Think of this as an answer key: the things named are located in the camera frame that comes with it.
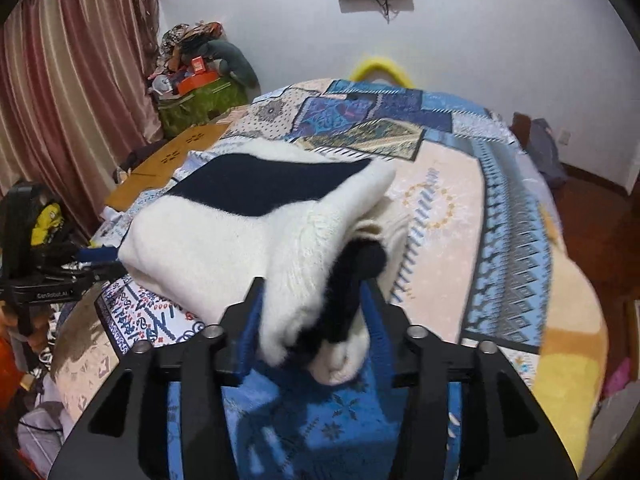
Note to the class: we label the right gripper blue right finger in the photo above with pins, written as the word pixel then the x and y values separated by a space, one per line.
pixel 382 353

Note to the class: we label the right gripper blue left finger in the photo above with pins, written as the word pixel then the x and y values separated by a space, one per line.
pixel 246 342

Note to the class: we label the cream and navy striped sweater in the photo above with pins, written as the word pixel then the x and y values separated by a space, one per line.
pixel 312 227

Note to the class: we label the pile of colourful clothes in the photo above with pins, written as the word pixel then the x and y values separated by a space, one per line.
pixel 182 40

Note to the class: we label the blue patchwork bed cover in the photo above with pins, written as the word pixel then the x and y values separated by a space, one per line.
pixel 459 211

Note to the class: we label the wooden lap desk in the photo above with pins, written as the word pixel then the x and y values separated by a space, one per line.
pixel 156 171

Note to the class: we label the pink striped curtain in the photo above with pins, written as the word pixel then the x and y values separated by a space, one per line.
pixel 74 101

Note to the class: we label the yellow fleece blanket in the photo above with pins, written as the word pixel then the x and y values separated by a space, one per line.
pixel 572 360

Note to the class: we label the green fabric storage bag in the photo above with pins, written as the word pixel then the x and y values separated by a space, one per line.
pixel 200 106

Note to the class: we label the orange red box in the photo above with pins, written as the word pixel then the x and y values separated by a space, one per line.
pixel 198 76

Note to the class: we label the grey backpack on floor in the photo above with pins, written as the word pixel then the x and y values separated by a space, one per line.
pixel 542 150

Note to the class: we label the yellow curved foam tube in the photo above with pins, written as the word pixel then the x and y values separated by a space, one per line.
pixel 373 68

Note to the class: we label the white wall socket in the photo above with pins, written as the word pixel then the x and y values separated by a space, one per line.
pixel 564 137

